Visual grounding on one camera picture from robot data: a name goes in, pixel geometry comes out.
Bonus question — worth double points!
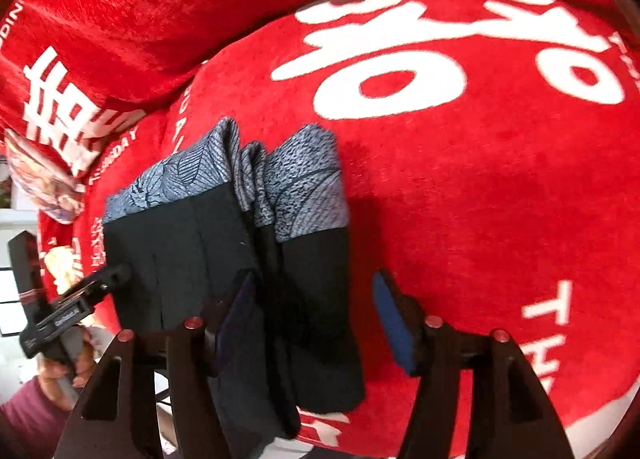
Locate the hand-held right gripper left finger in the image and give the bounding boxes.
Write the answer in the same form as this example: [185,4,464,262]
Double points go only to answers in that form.
[52,270,262,459]

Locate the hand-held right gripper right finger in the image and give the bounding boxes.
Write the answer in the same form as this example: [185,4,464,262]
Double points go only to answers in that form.
[372,269,576,459]

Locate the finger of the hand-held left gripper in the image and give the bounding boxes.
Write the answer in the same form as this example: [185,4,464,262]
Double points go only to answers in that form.
[80,263,134,296]

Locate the dark pants with grey waistband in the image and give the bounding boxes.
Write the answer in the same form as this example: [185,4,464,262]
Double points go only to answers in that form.
[102,117,366,459]

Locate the person's left forearm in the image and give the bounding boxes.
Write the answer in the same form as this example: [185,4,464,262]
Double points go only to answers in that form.
[0,378,72,459]

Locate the person's left hand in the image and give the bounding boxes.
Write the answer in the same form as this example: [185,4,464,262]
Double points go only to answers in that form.
[36,326,99,412]

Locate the floral printed cloth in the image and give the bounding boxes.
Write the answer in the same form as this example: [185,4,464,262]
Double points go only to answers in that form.
[4,129,87,226]

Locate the red printed blanket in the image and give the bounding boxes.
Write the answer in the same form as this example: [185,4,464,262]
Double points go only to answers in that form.
[0,0,640,459]

